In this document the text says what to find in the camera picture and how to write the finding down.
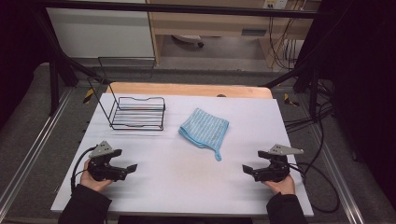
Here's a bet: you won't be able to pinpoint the person's right hand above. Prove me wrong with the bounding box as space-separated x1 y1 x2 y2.
263 174 296 196

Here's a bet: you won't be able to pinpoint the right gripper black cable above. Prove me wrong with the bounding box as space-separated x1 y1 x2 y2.
289 161 341 215

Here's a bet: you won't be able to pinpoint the hanging cable bundle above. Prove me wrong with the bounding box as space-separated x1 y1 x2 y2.
268 16 301 70

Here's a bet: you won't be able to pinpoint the white cabinet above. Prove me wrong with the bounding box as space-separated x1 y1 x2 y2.
46 7 156 59

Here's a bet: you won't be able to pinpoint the blue striped cloth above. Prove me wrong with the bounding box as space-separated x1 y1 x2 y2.
177 107 231 162

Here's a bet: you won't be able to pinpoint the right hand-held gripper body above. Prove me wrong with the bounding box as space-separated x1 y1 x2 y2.
252 143 304 184

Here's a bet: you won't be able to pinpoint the person's left hand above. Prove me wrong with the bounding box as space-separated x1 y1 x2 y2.
79 168 114 193

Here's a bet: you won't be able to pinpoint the black floor cables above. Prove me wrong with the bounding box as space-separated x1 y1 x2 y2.
283 77 335 133

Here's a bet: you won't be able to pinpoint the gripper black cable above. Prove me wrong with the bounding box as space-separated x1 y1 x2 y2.
70 147 95 194
289 161 341 215

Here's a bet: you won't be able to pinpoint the black wire rack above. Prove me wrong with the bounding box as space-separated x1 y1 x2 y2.
86 56 167 132

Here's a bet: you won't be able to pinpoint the white power strip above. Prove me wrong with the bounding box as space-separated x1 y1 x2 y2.
262 0 290 10

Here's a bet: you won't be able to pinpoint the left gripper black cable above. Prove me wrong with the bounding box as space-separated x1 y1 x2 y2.
70 147 95 194

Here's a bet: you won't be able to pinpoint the office chair base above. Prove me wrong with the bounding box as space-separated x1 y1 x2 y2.
170 34 205 49

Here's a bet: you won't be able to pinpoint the aluminium rail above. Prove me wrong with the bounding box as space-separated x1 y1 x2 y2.
0 88 75 213
310 123 366 224

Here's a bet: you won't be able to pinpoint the black curtain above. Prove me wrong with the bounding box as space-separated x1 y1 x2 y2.
0 0 52 129
293 0 396 203

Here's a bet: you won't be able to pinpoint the yellow black tape marker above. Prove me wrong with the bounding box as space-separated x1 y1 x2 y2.
283 92 301 107
82 88 95 105

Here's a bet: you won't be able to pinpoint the light wooden desk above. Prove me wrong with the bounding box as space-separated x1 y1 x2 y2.
146 0 322 69

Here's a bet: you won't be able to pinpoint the wooden board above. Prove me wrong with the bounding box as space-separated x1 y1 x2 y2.
105 81 275 100

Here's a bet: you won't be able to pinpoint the white foam board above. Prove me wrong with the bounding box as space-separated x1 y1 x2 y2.
49 92 315 217

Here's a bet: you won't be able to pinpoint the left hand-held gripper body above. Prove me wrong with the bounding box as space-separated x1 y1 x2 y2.
86 140 129 183

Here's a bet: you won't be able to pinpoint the black frame crossbar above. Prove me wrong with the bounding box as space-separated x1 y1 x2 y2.
39 0 319 20

